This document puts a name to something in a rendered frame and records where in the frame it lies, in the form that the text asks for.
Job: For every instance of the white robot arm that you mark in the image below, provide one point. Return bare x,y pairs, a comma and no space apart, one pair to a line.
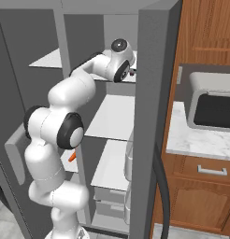
54,124

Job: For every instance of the grey fridge door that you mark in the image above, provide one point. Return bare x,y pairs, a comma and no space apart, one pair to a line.
148,93

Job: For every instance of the white freezer shelf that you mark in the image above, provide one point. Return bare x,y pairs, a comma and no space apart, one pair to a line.
48,60
70,165

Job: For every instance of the grey fridge drawer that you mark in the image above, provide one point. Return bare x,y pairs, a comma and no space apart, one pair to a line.
109,195
109,209

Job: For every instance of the grey freezer door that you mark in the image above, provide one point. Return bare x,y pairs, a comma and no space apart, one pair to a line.
7,102

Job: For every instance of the grey fridge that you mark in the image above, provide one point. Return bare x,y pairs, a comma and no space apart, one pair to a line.
32,28

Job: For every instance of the white door bins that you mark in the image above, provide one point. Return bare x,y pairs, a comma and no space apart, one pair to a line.
128,168

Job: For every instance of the orange carrot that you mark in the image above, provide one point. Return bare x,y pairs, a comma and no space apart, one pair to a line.
72,156

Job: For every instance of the wooden drawer front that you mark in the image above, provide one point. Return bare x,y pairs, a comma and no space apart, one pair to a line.
185,166

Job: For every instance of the grey microwave oven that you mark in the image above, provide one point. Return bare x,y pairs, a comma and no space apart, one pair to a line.
213,105

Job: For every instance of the grey door bin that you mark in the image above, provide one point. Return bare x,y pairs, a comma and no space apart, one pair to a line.
16,155

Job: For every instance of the wooden cupboard door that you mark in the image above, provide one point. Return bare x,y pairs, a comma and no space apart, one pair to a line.
198,205

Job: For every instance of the white wall socket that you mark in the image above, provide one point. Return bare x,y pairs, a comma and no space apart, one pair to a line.
179,75

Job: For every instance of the wooden wall cupboard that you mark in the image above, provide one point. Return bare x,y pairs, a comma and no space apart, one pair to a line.
210,28

